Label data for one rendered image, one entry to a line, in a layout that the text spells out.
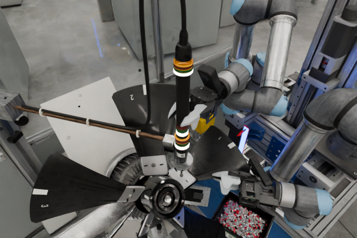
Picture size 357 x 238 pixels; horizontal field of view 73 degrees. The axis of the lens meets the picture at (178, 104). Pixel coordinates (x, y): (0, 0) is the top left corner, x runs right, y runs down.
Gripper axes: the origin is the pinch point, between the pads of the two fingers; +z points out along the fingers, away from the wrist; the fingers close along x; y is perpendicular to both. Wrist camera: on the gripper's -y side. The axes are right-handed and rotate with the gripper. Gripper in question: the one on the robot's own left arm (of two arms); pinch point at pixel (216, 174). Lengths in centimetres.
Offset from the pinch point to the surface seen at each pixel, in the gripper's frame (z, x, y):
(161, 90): 20.9, -24.4, -12.4
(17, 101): 69, -20, -2
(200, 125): 10.4, 16.8, -32.5
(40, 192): 43, -20, 24
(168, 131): 16.8, -16.5, -2.8
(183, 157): 10.4, -14.2, 3.8
